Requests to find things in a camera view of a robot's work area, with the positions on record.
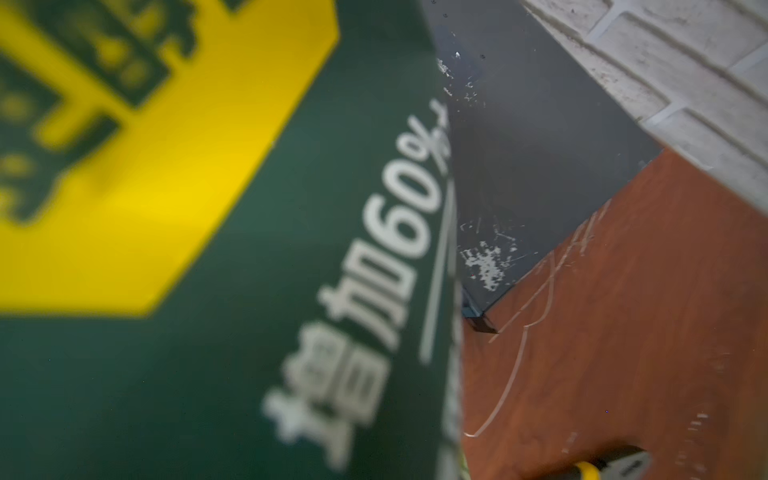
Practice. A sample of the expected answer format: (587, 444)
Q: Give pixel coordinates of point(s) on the green oats bag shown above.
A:
(228, 235)

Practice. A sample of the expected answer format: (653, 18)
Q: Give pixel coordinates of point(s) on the grey blue network switch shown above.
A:
(538, 145)

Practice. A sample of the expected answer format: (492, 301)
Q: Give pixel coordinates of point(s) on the yellow handled pliers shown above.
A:
(624, 463)

